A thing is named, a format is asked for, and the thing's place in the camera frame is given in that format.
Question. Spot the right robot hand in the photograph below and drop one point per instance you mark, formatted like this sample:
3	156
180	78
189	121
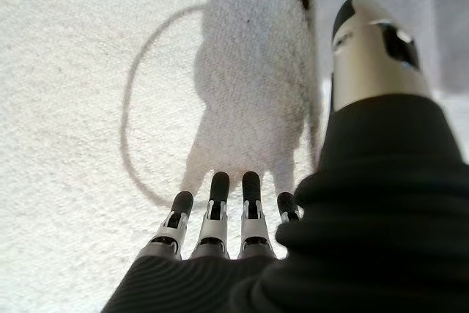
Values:
366	236

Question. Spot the cream textured blanket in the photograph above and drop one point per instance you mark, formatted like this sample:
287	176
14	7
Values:
73	126

